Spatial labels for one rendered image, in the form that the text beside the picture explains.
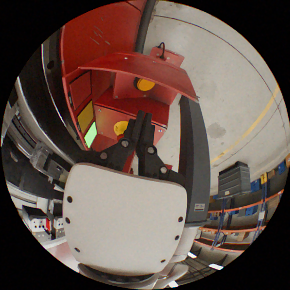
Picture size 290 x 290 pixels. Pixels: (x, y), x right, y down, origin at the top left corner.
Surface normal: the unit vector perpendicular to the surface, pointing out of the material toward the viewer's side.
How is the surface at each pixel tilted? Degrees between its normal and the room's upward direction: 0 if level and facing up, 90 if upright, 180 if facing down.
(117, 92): 35
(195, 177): 90
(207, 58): 0
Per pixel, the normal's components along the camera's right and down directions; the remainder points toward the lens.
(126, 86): 0.36, 0.86
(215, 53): -0.22, 0.82
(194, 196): 0.13, -0.51
